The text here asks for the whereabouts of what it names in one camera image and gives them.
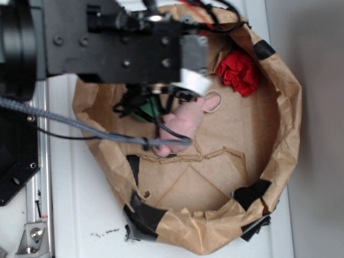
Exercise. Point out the red crumpled cloth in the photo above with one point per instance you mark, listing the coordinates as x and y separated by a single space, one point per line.
240 71

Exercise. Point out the green dimpled ball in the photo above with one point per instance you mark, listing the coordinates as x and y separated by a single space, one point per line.
150 108

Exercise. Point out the brown paper bag bin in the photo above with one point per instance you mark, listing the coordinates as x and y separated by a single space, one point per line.
233 174

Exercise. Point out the aluminium extrusion rail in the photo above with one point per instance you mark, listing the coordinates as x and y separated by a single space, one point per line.
39 187

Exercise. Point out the pink plush bunny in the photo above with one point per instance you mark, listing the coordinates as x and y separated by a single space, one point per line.
185 120

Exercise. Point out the black screw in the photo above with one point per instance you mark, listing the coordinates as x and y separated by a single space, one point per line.
38 208

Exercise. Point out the metal corner bracket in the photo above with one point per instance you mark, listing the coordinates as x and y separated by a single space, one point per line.
34 242

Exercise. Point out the white tray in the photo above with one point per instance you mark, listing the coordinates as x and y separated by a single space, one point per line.
88 221

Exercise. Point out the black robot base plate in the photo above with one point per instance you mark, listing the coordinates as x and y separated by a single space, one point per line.
19 152

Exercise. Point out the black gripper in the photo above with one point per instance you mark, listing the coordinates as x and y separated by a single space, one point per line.
101 42

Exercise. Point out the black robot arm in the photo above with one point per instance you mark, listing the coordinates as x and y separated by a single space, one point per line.
23 49

